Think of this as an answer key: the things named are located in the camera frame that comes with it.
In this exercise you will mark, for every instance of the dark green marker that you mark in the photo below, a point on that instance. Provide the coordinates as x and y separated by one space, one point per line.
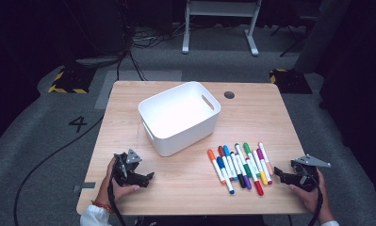
247 171

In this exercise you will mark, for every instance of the dark blue marker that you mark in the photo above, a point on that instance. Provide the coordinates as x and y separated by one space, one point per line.
220 162

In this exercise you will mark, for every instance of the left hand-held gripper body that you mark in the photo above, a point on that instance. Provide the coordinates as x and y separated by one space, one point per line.
126 172

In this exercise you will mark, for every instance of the brown marker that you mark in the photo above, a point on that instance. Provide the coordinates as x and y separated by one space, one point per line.
221 151

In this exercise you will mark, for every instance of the yellow marker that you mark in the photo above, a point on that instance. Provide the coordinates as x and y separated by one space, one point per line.
263 179

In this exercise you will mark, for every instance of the black marker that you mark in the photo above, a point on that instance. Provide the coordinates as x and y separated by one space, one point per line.
241 183

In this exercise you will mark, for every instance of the purple marker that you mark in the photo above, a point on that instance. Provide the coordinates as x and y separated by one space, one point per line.
247 182

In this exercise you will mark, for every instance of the person's right hand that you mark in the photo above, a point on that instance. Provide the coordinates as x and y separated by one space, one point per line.
314 202

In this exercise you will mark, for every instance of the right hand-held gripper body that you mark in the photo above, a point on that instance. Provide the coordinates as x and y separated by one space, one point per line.
305 179

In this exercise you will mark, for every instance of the orange marker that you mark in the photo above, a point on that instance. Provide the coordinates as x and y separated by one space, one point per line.
216 168

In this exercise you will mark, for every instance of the light green marker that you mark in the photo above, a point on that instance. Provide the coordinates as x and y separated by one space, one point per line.
246 147

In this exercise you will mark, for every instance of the grey round stand base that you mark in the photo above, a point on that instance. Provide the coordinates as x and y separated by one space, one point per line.
97 61

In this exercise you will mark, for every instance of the white desk frame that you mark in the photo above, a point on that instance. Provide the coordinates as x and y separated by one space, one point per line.
187 31

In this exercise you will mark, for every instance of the dark round table grommet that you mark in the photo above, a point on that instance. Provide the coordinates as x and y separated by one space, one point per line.
229 94

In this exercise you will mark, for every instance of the white plastic bin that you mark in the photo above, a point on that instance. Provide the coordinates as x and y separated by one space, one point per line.
176 119

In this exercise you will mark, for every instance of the grey curtain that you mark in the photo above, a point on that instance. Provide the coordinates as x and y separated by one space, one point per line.
320 37

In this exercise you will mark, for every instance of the light blue marker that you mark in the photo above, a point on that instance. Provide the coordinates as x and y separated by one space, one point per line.
226 150

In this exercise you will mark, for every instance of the yellow black striped floor mat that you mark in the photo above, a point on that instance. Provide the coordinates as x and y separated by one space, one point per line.
72 80
290 82

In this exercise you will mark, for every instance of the pink marker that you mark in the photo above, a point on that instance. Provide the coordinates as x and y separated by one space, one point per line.
269 168

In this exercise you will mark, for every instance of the person's left hand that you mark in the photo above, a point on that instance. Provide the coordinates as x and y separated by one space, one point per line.
113 193

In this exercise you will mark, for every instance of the grey tape piece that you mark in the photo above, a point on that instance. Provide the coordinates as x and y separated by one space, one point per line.
88 185

